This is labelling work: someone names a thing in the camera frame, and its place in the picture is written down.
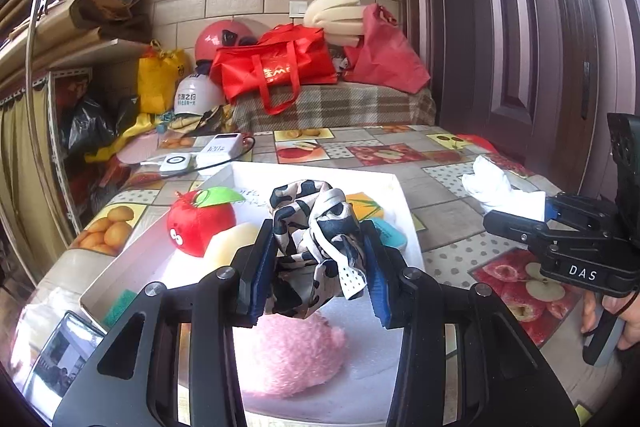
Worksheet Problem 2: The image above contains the black white patterned scrunchie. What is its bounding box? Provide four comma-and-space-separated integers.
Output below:
267, 180, 367, 319

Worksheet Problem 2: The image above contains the metal storage shelf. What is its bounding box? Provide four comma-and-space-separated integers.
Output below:
1, 0, 151, 279

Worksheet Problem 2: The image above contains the blue tissue pack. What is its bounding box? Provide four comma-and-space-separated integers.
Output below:
370, 217, 408, 251

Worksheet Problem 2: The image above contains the brown wooden door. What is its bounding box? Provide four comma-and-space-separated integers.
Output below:
400, 0, 639, 198

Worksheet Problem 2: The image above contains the plaid blanket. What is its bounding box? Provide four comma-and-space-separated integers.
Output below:
229, 82, 436, 132

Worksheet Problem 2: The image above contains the white power bank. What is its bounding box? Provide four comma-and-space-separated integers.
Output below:
195, 133, 243, 168

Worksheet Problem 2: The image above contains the yellow shopping bag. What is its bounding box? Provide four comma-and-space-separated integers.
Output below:
137, 40, 192, 115

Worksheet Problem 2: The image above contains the fruit pattern tablecloth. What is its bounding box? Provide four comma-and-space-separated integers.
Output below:
8, 124, 626, 427

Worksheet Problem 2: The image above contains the yellow green sponge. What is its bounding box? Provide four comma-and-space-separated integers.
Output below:
103, 289, 137, 329

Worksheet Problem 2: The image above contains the pink fluffy plush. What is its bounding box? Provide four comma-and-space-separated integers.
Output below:
233, 313, 347, 398

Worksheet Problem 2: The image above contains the white cloth glove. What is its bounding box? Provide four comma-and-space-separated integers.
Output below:
461, 156, 547, 222

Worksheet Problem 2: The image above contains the pale yellow sponge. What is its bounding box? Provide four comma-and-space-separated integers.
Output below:
215, 223, 259, 267

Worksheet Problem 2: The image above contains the white round charger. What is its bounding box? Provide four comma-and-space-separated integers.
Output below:
158, 152, 193, 178

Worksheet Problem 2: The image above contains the white foam box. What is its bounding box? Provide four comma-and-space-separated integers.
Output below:
79, 160, 426, 425

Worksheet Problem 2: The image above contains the white helmet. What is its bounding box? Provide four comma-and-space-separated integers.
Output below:
174, 74, 226, 116

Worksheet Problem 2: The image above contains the dark red fabric bag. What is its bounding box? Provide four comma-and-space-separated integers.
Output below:
343, 3, 431, 94

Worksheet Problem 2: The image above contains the black plastic bag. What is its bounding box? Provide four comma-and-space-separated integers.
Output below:
60, 96, 140, 155

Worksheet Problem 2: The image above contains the red plastic bag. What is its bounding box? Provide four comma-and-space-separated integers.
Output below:
459, 133, 498, 154

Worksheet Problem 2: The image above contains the glossy red tote bag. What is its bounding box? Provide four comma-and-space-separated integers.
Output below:
209, 24, 337, 116

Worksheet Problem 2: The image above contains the red apple plush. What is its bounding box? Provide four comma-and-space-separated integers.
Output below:
166, 186, 244, 258

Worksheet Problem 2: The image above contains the cream foam roll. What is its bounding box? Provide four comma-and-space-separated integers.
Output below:
303, 0, 366, 46

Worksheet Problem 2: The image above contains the smartphone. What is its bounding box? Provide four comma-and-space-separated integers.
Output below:
23, 311, 104, 426

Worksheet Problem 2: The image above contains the person right hand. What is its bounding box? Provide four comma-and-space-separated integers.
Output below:
580, 291, 640, 350

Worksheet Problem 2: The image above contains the red helmet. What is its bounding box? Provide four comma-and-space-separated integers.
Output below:
194, 20, 257, 63

